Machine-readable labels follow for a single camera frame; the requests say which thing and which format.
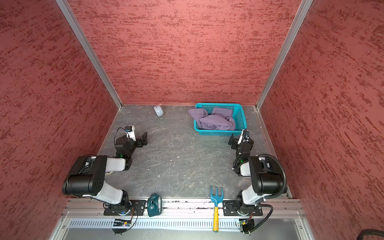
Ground purple trousers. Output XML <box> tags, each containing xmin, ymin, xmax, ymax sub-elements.
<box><xmin>188</xmin><ymin>107</ymin><xmax>236</xmax><ymax>131</ymax></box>

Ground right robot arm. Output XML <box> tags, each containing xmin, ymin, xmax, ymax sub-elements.
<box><xmin>228</xmin><ymin>129</ymin><xmax>288</xmax><ymax>216</ymax></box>

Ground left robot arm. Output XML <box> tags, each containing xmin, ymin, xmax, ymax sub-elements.
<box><xmin>62</xmin><ymin>130</ymin><xmax>148</xmax><ymax>216</ymax></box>

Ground teal plastic basket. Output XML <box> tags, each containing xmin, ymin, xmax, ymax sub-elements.
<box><xmin>194</xmin><ymin>103</ymin><xmax>247</xmax><ymax>136</ymax></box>

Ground white egg-shaped timer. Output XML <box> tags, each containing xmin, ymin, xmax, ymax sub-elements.
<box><xmin>154</xmin><ymin>105</ymin><xmax>165</xmax><ymax>119</ymax></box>

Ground teal alarm clock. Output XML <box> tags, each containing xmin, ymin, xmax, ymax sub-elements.
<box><xmin>147</xmin><ymin>193</ymin><xmax>162</xmax><ymax>217</ymax></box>

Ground right small circuit board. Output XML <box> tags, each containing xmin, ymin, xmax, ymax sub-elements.
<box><xmin>239</xmin><ymin>219</ymin><xmax>255</xmax><ymax>234</ymax></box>

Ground small circuit board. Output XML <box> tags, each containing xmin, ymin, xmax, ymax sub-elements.
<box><xmin>113</xmin><ymin>219</ymin><xmax>132</xmax><ymax>228</ymax></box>
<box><xmin>239</xmin><ymin>219</ymin><xmax>255</xmax><ymax>234</ymax></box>

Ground left small circuit board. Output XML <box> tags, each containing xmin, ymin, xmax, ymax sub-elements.
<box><xmin>113</xmin><ymin>219</ymin><xmax>132</xmax><ymax>228</ymax></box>

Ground perforated metal strip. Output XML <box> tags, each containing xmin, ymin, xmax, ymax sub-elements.
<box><xmin>67</xmin><ymin>218</ymin><xmax>240</xmax><ymax>232</ymax></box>

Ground left corner aluminium profile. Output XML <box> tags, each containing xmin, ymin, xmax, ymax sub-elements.
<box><xmin>56</xmin><ymin>0</ymin><xmax>124</xmax><ymax>111</ymax></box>

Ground corner aluminium profile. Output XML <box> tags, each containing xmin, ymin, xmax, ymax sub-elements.
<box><xmin>56</xmin><ymin>0</ymin><xmax>124</xmax><ymax>111</ymax></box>
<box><xmin>256</xmin><ymin>0</ymin><xmax>313</xmax><ymax>111</ymax></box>

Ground right corner aluminium profile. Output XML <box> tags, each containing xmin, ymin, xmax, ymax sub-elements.
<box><xmin>256</xmin><ymin>0</ymin><xmax>313</xmax><ymax>111</ymax></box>

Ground blue garden fork yellow handle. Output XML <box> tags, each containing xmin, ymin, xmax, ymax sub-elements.
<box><xmin>210</xmin><ymin>187</ymin><xmax>224</xmax><ymax>233</ymax></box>

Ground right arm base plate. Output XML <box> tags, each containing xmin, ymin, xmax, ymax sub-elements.
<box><xmin>223</xmin><ymin>200</ymin><xmax>263</xmax><ymax>217</ymax></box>

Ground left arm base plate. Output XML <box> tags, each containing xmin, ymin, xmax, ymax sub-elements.
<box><xmin>104</xmin><ymin>200</ymin><xmax>147</xmax><ymax>217</ymax></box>

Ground black cable bottom right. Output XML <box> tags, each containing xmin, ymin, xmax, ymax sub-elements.
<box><xmin>356</xmin><ymin>228</ymin><xmax>384</xmax><ymax>240</ymax></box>

